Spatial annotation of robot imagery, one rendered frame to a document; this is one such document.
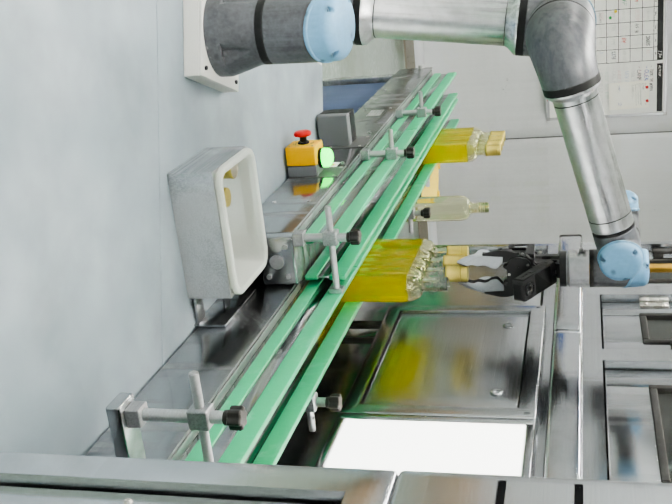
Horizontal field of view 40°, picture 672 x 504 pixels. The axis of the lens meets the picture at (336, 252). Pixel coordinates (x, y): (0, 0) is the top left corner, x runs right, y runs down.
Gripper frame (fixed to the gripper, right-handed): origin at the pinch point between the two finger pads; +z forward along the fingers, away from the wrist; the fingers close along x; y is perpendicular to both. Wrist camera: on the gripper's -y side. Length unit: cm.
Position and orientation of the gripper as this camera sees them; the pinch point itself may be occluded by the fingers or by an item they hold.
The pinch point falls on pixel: (463, 273)
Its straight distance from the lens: 189.3
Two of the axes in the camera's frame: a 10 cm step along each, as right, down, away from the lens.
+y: 2.4, -3.5, 9.1
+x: -1.0, -9.4, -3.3
